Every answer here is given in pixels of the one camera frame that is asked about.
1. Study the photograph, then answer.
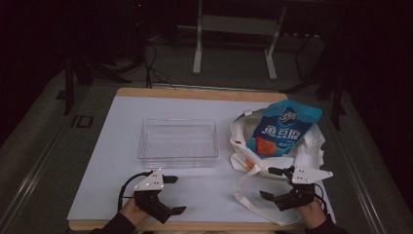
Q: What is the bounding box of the person's left hand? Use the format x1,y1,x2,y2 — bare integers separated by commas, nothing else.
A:
119,198,148,226

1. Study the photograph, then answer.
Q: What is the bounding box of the white metal frame stand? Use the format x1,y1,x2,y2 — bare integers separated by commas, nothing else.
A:
192,0,289,82

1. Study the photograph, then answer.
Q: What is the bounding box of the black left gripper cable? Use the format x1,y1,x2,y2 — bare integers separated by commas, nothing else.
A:
117,171,154,213

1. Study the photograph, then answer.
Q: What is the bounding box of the person's right hand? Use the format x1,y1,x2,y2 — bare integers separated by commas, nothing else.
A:
296,200,328,230

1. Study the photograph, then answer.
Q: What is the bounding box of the clear plastic box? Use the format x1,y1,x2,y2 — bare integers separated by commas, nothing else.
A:
137,118,219,170

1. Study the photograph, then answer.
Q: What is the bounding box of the black floor cable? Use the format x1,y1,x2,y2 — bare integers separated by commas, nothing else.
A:
141,19,177,91

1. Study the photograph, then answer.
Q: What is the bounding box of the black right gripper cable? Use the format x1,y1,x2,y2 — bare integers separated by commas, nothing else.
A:
312,182,329,216

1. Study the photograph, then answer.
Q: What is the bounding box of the white table sheet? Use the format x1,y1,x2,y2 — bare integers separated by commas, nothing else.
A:
66,95,337,226

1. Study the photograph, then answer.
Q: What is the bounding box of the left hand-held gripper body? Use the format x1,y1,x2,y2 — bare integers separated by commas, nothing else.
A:
132,169,173,225

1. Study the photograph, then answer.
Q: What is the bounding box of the white tote bag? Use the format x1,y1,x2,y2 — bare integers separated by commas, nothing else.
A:
229,108,326,227

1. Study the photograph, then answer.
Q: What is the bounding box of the blue snack packet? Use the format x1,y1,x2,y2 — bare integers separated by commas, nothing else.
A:
245,98,323,160

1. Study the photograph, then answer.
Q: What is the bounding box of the black metal stand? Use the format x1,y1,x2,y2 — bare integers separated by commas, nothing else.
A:
56,53,132,117
287,32,348,132

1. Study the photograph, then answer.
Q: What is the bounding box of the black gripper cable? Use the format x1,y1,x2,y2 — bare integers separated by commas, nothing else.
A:
312,182,329,216
117,171,154,213

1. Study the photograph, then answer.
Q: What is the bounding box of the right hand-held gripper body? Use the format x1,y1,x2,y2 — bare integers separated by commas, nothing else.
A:
274,165,334,213

